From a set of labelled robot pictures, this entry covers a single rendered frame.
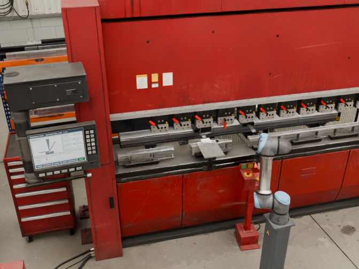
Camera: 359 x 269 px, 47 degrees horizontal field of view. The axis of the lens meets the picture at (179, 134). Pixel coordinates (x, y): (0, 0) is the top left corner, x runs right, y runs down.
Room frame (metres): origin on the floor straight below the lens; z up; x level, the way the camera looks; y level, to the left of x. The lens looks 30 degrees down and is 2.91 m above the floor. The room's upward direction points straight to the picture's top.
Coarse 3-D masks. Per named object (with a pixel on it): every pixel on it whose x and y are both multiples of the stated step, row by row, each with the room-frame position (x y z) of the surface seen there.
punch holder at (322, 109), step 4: (332, 96) 3.52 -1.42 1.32; (336, 96) 3.53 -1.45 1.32; (320, 100) 3.51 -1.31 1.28; (324, 100) 3.50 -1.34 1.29; (328, 100) 3.51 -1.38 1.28; (332, 100) 3.53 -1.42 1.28; (316, 104) 3.57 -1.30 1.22; (320, 104) 3.50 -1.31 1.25; (328, 104) 3.52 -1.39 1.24; (332, 104) 3.53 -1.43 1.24; (316, 108) 3.56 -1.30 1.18; (320, 108) 3.49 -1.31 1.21; (324, 108) 3.51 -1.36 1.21; (328, 108) 3.52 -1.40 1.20; (332, 108) 3.53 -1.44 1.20; (320, 112) 3.50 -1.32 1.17; (324, 112) 3.51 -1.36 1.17; (328, 112) 3.52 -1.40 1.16
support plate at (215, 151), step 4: (212, 140) 3.26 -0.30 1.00; (200, 144) 3.20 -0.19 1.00; (216, 144) 3.20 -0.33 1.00; (200, 148) 3.12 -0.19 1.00; (204, 148) 3.12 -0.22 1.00; (208, 148) 3.12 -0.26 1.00; (212, 148) 3.12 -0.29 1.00; (216, 148) 3.12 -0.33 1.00; (220, 148) 3.12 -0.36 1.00; (204, 152) 3.06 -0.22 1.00; (208, 152) 3.06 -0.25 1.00; (212, 152) 3.06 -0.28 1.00; (216, 152) 3.06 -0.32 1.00; (220, 152) 3.06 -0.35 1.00; (204, 156) 2.99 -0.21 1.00; (208, 156) 2.99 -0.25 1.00; (212, 156) 2.99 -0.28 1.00; (216, 156) 3.00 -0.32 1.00
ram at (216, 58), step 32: (128, 32) 3.07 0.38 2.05; (160, 32) 3.13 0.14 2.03; (192, 32) 3.19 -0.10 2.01; (224, 32) 3.26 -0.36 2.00; (256, 32) 3.33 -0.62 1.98; (288, 32) 3.39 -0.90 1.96; (320, 32) 3.47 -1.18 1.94; (352, 32) 3.54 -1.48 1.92; (128, 64) 3.07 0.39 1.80; (160, 64) 3.13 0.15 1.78; (192, 64) 3.19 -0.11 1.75; (224, 64) 3.26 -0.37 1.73; (256, 64) 3.33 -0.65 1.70; (288, 64) 3.40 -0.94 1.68; (320, 64) 3.48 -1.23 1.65; (352, 64) 3.56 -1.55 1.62; (128, 96) 3.06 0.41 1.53; (160, 96) 3.13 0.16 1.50; (192, 96) 3.20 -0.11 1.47; (224, 96) 3.27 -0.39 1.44; (256, 96) 3.34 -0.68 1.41; (320, 96) 3.49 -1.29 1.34
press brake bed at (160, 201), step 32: (288, 160) 3.32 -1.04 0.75; (320, 160) 3.40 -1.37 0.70; (352, 160) 3.49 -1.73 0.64; (128, 192) 2.94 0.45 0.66; (160, 192) 3.01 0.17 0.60; (192, 192) 3.09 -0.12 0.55; (224, 192) 3.16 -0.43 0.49; (288, 192) 3.33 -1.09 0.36; (320, 192) 3.43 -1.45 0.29; (352, 192) 3.55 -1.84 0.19; (128, 224) 2.94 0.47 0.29; (160, 224) 3.04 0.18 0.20; (192, 224) 3.14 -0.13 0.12; (224, 224) 3.21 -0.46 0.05
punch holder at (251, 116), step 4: (240, 108) 3.30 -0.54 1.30; (244, 108) 3.31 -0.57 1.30; (248, 108) 3.32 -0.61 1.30; (252, 108) 3.33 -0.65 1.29; (244, 112) 3.31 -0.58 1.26; (248, 112) 3.32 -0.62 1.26; (252, 112) 3.33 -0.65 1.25; (240, 116) 3.30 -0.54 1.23; (244, 116) 3.31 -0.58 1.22; (248, 116) 3.32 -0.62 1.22; (252, 116) 3.34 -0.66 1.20; (240, 120) 3.30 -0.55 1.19; (244, 120) 3.31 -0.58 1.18; (248, 120) 3.32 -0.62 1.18; (252, 120) 3.33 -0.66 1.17
